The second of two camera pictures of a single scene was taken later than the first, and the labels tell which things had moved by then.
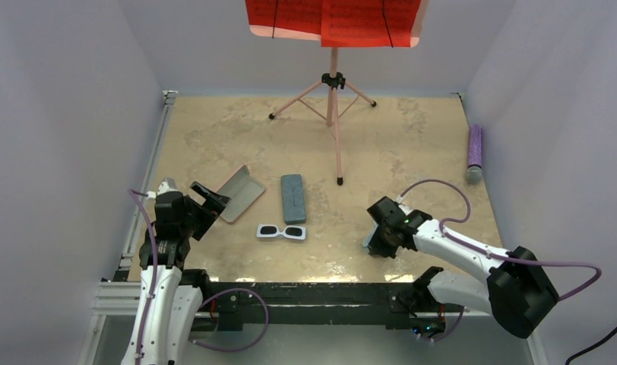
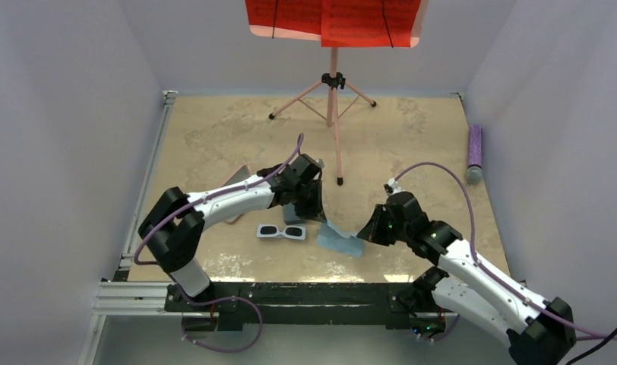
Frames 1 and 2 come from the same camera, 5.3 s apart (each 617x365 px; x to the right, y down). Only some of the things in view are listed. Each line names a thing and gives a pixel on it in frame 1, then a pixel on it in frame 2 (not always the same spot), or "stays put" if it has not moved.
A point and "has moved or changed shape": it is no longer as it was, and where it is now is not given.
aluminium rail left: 118,296 stays put
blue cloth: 365,243 has moved or changed shape
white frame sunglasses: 265,230 stays put
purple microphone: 474,172 stays put
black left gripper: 210,208 -> 315,211
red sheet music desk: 346,23 stays put
